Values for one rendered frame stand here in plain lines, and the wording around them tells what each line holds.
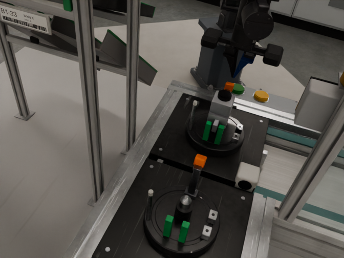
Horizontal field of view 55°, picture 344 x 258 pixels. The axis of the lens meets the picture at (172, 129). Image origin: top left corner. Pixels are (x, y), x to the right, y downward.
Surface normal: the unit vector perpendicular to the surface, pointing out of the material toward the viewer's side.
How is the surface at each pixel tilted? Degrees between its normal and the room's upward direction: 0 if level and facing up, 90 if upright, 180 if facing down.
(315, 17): 90
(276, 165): 0
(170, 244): 0
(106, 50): 90
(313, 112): 90
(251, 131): 0
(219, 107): 90
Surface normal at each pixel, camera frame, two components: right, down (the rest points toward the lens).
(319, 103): -0.33, 0.63
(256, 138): 0.10, -0.72
